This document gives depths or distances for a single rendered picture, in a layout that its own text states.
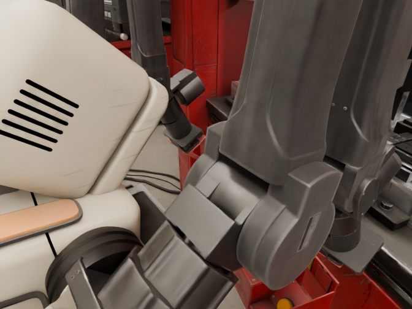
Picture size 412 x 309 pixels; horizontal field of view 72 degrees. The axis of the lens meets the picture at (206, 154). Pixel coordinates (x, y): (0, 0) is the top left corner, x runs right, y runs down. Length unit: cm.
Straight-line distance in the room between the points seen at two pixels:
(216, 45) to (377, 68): 125
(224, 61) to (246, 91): 132
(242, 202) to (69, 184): 15
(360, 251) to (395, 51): 29
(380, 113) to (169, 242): 21
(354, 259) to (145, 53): 49
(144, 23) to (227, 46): 95
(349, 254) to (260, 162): 30
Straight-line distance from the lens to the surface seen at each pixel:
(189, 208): 21
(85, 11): 55
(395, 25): 27
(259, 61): 18
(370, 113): 28
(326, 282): 76
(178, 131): 68
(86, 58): 24
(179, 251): 20
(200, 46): 144
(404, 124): 108
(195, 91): 67
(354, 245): 46
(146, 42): 59
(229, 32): 149
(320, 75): 19
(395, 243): 82
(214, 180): 22
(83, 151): 26
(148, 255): 22
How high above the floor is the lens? 140
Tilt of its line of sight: 31 degrees down
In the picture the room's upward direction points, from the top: straight up
